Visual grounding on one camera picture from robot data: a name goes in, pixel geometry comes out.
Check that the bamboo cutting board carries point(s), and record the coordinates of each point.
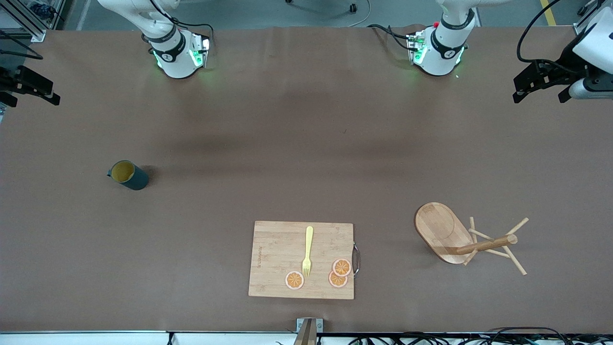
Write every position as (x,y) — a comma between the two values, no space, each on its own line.
(287,249)

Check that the wooden mug tree rack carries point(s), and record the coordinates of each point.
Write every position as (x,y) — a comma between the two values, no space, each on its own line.
(443,232)

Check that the toy orange slice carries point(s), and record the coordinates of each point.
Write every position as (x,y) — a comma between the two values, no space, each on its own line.
(342,267)
(294,280)
(336,281)

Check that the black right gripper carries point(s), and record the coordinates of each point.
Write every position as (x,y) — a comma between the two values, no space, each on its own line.
(9,82)

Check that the aluminium frame profile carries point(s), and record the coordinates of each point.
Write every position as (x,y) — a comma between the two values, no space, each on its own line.
(28,21)
(586,21)

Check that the yellow plastic fork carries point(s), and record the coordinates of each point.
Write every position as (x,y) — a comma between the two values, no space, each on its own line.
(308,251)

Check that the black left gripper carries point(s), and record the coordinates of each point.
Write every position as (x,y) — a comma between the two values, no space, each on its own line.
(561,68)

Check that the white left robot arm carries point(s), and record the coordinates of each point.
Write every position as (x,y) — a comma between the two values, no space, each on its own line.
(443,48)

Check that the aluminium camera mount post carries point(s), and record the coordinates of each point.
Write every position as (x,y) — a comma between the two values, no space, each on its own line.
(309,330)

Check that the teal mug yellow inside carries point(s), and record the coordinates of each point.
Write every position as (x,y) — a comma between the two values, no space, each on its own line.
(129,175)

